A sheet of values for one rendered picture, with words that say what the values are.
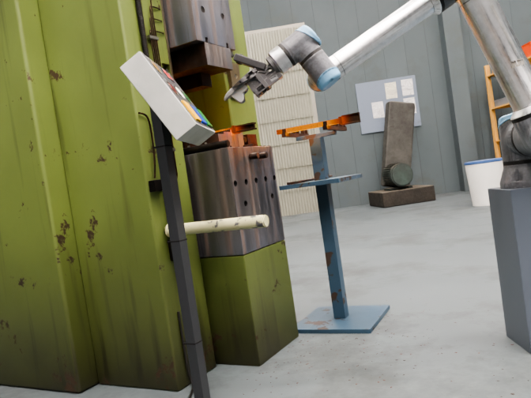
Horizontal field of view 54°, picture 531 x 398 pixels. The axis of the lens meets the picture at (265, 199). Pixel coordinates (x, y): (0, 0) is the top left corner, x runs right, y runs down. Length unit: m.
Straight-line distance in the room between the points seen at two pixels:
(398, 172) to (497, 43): 7.10
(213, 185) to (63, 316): 0.81
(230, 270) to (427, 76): 8.68
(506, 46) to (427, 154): 8.49
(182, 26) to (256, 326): 1.28
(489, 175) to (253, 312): 5.49
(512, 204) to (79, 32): 1.76
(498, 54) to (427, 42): 8.73
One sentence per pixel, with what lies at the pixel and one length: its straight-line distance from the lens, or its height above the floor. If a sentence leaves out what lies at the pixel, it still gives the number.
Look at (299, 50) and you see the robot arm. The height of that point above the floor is 1.18.
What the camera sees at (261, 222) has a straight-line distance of 1.83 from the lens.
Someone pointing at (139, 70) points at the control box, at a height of 1.14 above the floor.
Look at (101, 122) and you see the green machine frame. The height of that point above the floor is 1.08.
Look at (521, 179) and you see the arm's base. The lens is 2.12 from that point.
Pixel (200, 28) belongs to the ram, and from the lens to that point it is 2.29.
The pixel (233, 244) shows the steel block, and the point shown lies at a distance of 2.19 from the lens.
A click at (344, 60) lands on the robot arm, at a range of 1.98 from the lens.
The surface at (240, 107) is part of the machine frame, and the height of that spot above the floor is 1.14.
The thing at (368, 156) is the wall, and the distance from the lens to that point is 10.19.
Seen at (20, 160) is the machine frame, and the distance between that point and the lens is 2.41.
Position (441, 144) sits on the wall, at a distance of 10.48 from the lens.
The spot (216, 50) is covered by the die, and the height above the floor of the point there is 1.34.
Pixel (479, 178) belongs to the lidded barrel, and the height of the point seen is 0.36.
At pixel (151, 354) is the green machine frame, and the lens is 2.21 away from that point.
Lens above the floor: 0.77
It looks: 2 degrees down
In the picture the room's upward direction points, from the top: 8 degrees counter-clockwise
